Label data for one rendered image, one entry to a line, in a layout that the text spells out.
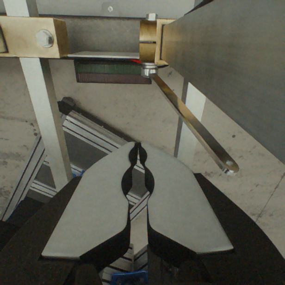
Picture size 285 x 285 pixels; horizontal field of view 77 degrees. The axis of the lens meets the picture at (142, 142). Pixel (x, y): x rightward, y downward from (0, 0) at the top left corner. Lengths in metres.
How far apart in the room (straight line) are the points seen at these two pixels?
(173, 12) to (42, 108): 0.35
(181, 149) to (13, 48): 0.29
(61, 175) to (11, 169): 1.32
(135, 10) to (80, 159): 0.89
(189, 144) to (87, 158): 0.90
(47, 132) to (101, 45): 0.21
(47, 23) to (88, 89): 0.90
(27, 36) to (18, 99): 1.08
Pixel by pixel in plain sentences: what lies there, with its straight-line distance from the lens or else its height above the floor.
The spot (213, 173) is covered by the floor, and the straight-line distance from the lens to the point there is 1.58.
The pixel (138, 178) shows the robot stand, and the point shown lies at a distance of 1.21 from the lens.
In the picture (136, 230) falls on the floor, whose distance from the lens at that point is 2.00.
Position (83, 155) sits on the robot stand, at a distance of 1.15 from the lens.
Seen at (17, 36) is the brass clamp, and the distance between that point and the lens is 0.33.
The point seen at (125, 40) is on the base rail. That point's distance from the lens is 0.42.
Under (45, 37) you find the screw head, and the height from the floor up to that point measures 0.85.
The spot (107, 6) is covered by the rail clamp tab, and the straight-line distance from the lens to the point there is 0.51.
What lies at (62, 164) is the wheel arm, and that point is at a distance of 0.41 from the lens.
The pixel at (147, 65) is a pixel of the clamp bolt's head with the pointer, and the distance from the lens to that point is 0.27.
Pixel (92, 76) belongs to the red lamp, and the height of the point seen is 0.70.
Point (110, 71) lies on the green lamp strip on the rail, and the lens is 0.43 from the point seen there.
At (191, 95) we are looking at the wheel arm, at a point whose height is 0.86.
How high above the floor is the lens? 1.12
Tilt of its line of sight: 60 degrees down
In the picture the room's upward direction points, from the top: 178 degrees clockwise
